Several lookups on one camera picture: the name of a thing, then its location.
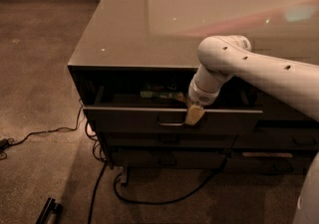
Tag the green snack bag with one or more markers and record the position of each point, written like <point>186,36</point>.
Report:
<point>160,92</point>

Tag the black power adapter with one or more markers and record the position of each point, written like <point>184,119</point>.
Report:
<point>4,143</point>

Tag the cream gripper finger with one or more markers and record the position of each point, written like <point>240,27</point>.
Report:
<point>194,114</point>

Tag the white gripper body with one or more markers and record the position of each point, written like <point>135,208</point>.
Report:
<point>201,96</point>

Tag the black metal floor bracket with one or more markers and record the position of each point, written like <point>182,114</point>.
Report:
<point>51,207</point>

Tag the drawer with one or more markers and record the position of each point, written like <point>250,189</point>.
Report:
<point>168,159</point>
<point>132,114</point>
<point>268,163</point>
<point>273,109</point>
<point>279,139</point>
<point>170,140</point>

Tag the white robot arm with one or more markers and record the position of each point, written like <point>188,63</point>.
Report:
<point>223,57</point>

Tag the dark grey drawer cabinet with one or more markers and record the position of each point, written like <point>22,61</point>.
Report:
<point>129,44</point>

